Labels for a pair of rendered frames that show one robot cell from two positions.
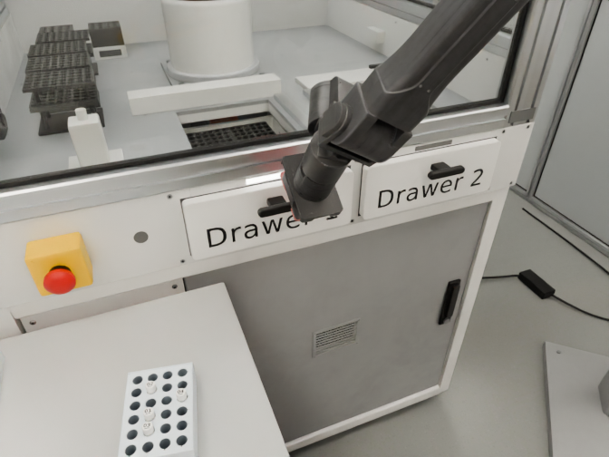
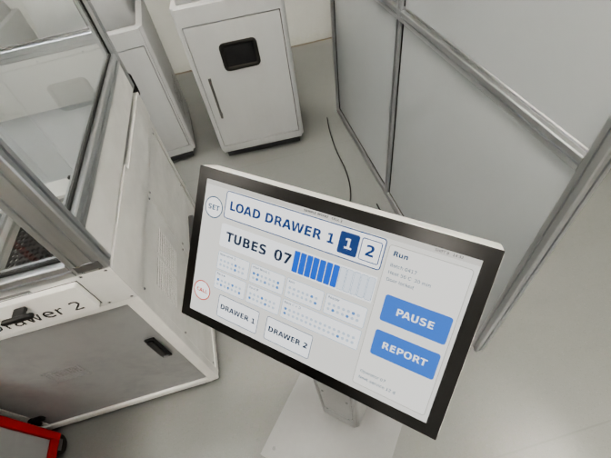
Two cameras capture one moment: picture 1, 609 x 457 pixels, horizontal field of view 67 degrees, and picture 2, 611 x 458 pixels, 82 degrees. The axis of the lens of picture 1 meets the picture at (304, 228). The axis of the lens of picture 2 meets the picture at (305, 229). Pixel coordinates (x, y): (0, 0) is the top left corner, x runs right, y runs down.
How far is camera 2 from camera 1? 1.20 m
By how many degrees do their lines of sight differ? 18
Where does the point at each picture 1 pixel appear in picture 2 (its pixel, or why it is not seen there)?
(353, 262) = (30, 346)
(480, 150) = (58, 294)
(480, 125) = (47, 280)
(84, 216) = not seen: outside the picture
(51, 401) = not seen: outside the picture
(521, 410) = (272, 395)
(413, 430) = (192, 403)
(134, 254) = not seen: outside the picture
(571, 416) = (298, 407)
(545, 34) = (45, 227)
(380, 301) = (85, 355)
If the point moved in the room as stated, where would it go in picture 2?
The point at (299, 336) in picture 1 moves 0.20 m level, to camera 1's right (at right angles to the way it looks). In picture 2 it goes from (31, 377) to (84, 383)
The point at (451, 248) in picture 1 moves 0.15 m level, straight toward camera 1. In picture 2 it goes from (123, 327) to (83, 372)
